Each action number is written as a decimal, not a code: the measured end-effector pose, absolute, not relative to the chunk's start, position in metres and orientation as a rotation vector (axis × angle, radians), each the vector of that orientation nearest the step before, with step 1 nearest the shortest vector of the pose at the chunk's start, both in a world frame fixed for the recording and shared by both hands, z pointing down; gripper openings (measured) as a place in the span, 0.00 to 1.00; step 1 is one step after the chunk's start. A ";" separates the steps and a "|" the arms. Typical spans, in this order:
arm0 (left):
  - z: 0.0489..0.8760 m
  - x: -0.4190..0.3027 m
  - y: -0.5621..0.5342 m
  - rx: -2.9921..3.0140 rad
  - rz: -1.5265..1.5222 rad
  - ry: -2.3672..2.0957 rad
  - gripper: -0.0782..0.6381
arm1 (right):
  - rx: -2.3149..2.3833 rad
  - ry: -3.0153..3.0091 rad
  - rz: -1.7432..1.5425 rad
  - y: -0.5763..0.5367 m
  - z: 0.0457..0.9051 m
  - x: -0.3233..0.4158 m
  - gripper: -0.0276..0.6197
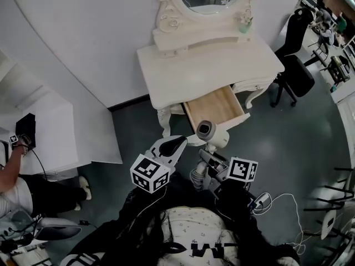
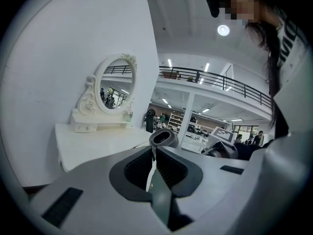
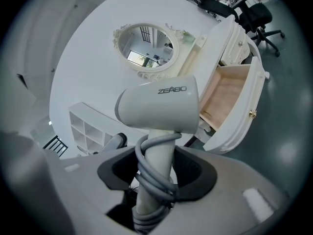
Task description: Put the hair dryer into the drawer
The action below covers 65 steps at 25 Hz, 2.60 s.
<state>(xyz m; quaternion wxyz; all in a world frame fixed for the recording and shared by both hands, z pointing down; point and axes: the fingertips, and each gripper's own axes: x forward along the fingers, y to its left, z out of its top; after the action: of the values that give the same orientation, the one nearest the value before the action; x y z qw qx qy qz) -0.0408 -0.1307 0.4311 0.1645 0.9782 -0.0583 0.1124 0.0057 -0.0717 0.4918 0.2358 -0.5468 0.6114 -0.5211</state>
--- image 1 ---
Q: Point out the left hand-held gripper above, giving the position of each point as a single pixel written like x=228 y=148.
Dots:
x=149 y=173

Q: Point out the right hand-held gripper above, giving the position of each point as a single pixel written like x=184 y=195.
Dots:
x=241 y=170

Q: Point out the white grey hair dryer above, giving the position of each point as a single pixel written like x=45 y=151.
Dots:
x=213 y=136

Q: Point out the wooden drawer white front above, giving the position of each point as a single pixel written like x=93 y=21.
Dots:
x=213 y=107

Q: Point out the person's right forearm black sleeve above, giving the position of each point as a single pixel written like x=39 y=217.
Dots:
x=235 y=201

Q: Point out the person's left forearm black sleeve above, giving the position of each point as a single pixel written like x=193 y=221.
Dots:
x=144 y=204

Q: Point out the small closed white drawer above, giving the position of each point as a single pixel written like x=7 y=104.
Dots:
x=249 y=86

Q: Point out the grey power strip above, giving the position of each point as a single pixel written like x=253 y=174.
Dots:
x=260 y=201

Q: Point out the person's white printed shirt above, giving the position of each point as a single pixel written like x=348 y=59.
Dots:
x=194 y=231

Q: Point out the white dressing table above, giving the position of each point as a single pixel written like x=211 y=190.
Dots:
x=205 y=65

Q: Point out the small black power adapter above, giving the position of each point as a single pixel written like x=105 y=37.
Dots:
x=83 y=222

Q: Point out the black office chair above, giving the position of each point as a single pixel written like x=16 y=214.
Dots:
x=298 y=73

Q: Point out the white framed oval mirror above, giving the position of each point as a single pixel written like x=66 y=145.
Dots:
x=194 y=23

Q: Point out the black metal stool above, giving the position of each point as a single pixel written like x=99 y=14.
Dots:
x=341 y=193

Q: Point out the white oval stand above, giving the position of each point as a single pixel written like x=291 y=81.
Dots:
x=329 y=224

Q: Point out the green vase with flowers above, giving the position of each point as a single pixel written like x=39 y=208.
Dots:
x=244 y=25

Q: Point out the white side cabinet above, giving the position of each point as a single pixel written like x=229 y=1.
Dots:
x=346 y=115

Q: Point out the grey padded chair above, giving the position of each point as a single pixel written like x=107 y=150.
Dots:
x=58 y=229

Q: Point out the black box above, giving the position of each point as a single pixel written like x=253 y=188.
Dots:
x=26 y=129

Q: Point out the black machine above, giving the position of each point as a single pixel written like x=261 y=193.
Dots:
x=339 y=68

